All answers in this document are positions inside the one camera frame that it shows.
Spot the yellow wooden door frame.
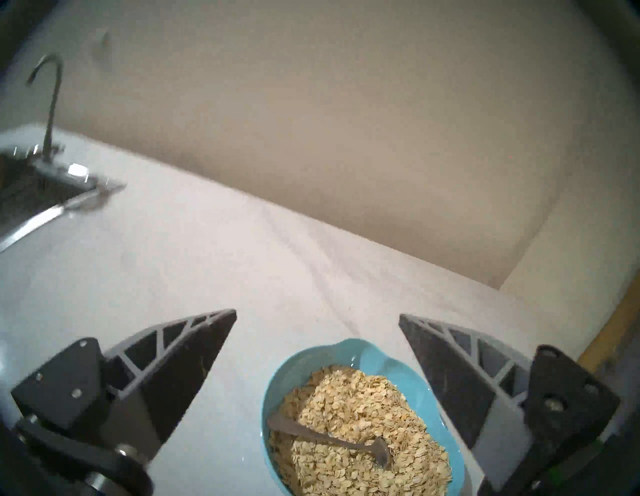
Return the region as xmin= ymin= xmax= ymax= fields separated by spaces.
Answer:
xmin=577 ymin=270 xmax=640 ymax=373

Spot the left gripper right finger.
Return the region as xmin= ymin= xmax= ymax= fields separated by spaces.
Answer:
xmin=398 ymin=313 xmax=621 ymax=494

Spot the stainless steel sink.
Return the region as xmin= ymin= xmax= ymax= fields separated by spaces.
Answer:
xmin=0 ymin=145 xmax=126 ymax=253

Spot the blue flower-shaped bowl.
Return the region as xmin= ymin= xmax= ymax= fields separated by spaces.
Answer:
xmin=261 ymin=338 xmax=466 ymax=496

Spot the metal spoon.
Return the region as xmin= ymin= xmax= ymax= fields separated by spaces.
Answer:
xmin=266 ymin=412 xmax=393 ymax=471

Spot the large oat flakes heap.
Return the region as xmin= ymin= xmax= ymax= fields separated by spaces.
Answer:
xmin=269 ymin=366 xmax=453 ymax=496

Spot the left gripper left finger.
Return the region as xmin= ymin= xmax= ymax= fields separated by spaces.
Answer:
xmin=11 ymin=309 xmax=238 ymax=459

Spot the steel gooseneck faucet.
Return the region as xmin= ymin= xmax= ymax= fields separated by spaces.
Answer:
xmin=26 ymin=53 xmax=66 ymax=163

